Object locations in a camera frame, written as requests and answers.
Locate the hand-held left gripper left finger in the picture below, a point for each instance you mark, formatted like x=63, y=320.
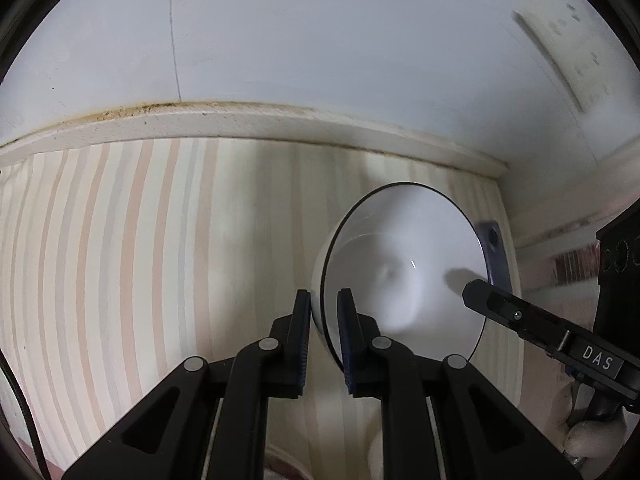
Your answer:
x=300, y=340

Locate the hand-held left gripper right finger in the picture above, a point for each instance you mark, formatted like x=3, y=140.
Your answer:
x=347, y=340

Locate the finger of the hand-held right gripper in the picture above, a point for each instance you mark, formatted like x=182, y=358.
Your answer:
x=510, y=312
x=620, y=285

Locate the white bowl with dark rim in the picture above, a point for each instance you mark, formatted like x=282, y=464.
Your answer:
x=400, y=240

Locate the person's right hand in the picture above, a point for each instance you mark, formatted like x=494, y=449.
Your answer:
x=595, y=440

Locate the dark smartphone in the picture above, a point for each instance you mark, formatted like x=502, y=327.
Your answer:
x=500, y=270

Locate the striped cat-printed mat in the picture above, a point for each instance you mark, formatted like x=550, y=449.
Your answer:
x=150, y=260

